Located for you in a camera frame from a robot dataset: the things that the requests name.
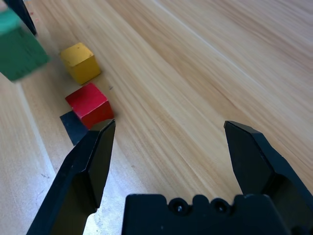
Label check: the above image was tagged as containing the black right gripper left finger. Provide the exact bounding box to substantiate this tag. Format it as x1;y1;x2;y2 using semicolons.
26;119;116;235

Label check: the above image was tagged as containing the yellow wooden block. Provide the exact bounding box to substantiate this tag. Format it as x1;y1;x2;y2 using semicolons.
60;42;102;86

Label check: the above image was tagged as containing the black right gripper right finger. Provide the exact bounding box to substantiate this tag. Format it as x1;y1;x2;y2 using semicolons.
224;120;313;232

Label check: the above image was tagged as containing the red wooden block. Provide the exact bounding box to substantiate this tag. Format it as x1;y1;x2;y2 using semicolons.
65;82;115;130

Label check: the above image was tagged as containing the black square tape marker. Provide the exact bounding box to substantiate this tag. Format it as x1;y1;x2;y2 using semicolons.
60;110;89;147

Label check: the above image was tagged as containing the green wooden block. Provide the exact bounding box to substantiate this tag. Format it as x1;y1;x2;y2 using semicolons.
0;7;52;83

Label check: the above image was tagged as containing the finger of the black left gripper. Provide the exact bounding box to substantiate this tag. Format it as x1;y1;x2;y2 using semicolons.
3;0;37;36

